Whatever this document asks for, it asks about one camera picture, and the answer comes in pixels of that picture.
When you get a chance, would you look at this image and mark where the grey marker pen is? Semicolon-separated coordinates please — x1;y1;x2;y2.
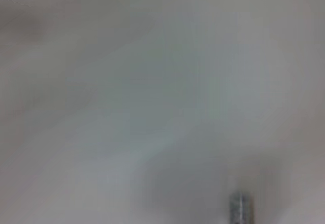
229;190;254;224

